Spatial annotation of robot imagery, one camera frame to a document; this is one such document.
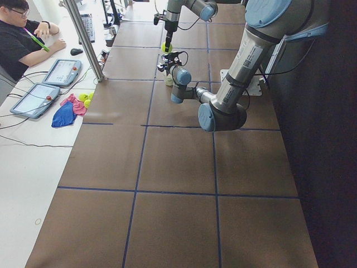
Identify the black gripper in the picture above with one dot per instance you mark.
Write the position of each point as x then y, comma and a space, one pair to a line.
167, 67
169, 27

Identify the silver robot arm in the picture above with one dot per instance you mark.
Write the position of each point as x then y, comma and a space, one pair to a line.
266, 24
205, 10

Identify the blue toy ball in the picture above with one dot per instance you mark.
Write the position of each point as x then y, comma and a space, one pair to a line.
64, 116

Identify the small metal cup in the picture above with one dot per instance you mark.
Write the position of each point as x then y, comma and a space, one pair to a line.
112, 30

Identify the black keyboard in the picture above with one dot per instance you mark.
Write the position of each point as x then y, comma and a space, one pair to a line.
87, 20

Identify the black computer mouse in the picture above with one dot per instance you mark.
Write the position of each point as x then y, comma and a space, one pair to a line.
74, 51

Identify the pink toy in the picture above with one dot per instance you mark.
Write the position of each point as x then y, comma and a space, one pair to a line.
79, 107

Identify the upper teach pendant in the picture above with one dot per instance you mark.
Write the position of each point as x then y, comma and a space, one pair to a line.
63, 72

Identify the teach pendant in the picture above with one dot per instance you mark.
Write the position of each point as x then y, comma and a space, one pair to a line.
36, 100
63, 72

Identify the lower teach pendant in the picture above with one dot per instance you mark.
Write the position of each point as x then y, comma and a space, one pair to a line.
36, 100

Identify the green stick toy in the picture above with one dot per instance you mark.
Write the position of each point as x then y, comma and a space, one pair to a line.
36, 40

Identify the seated person with glasses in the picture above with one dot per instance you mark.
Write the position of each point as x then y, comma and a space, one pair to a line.
18, 50

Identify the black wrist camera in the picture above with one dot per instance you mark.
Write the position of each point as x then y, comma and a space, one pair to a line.
171, 56
159, 17

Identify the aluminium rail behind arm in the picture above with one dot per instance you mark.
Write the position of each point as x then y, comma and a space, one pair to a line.
275, 58

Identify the aluminium frame post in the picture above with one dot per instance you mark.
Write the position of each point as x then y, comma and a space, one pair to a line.
74, 13

